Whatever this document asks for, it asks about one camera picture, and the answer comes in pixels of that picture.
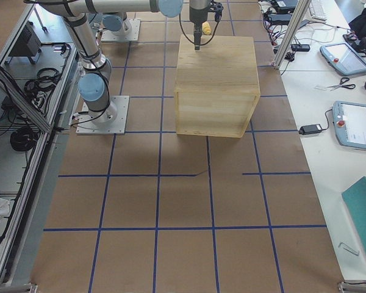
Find toy bread loaf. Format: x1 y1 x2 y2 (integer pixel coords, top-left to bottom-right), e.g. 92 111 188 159
202 21 212 35

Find aluminium frame post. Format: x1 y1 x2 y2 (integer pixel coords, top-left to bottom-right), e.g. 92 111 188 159
273 0 310 70

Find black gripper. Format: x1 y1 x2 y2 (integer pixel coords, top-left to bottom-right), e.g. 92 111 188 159
189 0 208 51

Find lower teach pendant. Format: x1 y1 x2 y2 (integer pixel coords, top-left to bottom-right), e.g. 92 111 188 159
332 101 366 150

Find light wooden drawer cabinet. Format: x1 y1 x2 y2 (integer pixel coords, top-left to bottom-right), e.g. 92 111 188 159
174 35 260 138

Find black power adapter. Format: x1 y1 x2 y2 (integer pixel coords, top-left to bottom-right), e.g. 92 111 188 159
298 124 323 135

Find upper teach pendant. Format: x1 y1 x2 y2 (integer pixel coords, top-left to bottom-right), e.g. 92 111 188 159
320 43 366 76

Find coiled black cable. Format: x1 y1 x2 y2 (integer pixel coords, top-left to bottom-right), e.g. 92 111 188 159
10 125 37 153

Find black electronics box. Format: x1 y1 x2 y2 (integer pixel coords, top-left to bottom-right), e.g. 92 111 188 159
5 22 41 64

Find teach pendant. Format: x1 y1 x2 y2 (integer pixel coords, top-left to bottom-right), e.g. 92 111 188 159
332 101 366 150
320 43 366 76

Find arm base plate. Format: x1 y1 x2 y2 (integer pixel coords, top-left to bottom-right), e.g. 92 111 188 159
76 95 129 135
101 18 140 43

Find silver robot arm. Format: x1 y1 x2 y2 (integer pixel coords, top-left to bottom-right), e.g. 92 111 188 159
102 12 132 35
38 1 183 130

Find white keyboard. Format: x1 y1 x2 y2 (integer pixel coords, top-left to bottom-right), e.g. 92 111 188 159
308 0 327 22

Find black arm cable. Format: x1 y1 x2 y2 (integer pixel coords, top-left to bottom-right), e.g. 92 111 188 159
178 0 223 47

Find metal allen key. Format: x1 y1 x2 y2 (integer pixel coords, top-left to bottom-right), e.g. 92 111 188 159
338 242 360 256

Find black handled scissors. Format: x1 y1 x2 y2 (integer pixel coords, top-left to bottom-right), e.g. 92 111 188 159
328 77 356 91

